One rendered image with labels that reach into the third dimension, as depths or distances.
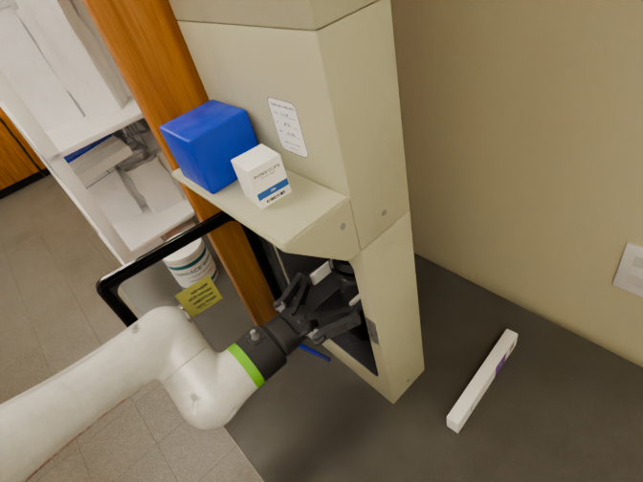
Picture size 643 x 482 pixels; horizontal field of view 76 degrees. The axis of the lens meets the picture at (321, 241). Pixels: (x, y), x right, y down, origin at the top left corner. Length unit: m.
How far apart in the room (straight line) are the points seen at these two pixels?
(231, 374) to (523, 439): 0.58
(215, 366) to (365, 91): 0.51
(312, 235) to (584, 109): 0.51
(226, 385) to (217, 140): 0.40
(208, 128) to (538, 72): 0.55
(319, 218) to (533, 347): 0.69
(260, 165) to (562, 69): 0.52
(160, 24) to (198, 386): 0.58
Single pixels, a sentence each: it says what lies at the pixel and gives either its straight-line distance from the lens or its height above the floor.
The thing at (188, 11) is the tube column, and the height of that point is 1.72.
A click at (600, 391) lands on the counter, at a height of 0.94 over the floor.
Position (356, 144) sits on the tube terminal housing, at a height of 1.57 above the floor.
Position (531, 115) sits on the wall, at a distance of 0.86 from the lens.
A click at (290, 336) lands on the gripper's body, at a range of 0.77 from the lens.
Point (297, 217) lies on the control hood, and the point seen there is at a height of 1.51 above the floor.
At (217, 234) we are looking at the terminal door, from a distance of 0.82.
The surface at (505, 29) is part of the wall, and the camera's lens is 0.83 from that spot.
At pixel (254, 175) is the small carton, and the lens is 0.53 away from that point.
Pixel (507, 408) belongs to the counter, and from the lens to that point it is 0.98.
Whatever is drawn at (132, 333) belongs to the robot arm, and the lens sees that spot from 0.74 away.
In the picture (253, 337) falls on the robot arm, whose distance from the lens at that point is 0.76.
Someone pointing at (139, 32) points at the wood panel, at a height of 1.71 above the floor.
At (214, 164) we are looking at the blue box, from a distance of 0.61.
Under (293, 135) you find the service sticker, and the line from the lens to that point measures 0.56.
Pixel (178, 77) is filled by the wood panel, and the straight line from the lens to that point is 0.78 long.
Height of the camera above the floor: 1.82
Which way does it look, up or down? 40 degrees down
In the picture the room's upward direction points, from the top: 16 degrees counter-clockwise
